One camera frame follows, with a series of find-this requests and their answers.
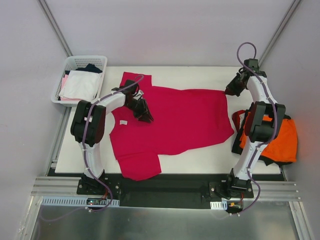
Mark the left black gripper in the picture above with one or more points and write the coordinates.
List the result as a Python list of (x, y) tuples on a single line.
[(142, 110)]

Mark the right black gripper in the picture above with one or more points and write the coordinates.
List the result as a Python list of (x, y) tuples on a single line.
[(235, 85)]

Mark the magenta t shirt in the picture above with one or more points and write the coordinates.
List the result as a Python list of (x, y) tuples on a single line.
[(182, 120)]

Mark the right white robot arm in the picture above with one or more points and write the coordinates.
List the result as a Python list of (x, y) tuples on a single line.
[(261, 127)]

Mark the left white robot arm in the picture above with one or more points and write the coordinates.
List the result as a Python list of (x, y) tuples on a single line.
[(88, 128)]

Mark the black folded t shirt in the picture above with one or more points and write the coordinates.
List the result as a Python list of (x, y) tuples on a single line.
[(250, 150)]

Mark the white cloth in basket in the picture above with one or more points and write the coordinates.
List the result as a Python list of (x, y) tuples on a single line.
[(88, 83)]

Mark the dark navy cloth in basket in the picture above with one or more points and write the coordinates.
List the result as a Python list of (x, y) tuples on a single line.
[(90, 68)]

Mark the orange folded t shirt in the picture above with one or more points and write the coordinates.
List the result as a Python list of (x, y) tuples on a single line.
[(282, 142)]

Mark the pink cloth in basket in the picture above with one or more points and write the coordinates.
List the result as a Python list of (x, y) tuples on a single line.
[(69, 91)]

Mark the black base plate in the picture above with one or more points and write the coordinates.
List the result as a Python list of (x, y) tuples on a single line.
[(173, 191)]

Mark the right aluminium frame post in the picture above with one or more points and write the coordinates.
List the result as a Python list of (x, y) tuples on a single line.
[(273, 18)]

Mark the aluminium frame post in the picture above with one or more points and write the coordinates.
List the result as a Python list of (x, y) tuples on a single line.
[(55, 27), (273, 18)]

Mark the right white cable duct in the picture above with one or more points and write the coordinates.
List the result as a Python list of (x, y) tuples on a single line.
[(219, 205)]

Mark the white cable duct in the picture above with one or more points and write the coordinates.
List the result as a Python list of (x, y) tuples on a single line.
[(65, 201), (219, 205)]

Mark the aluminium front rail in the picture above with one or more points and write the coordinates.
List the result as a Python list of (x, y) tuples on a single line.
[(286, 191)]

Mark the left white cable duct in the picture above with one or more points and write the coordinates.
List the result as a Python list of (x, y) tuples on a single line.
[(65, 201)]

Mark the left aluminium frame post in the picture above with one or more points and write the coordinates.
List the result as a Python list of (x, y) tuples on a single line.
[(55, 27)]

